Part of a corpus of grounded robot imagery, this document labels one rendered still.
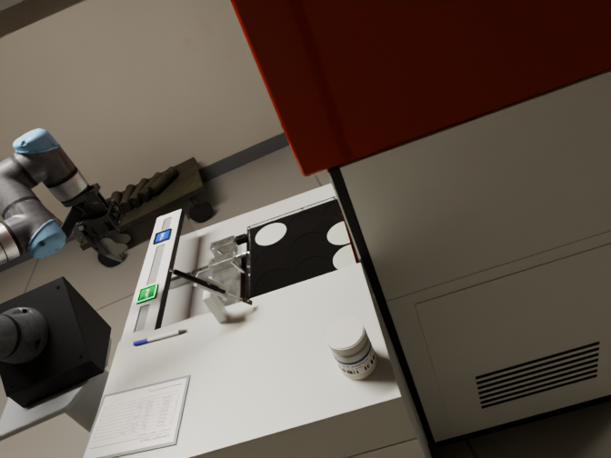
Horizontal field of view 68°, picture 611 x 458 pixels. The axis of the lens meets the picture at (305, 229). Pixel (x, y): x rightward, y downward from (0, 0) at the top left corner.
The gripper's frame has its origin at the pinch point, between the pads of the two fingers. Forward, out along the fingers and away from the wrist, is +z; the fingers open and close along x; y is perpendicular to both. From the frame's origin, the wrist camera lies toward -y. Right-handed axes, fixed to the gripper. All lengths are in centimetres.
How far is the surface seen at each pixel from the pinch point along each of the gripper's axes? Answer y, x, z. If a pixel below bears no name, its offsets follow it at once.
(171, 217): 1.0, 36.9, 14.7
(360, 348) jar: 54, -44, 6
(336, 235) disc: 53, 6, 21
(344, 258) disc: 54, -4, 21
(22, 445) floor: -137, 39, 109
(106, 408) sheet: -1.7, -34.3, 13.2
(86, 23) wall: -72, 250, -31
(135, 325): -1.2, -10.6, 14.5
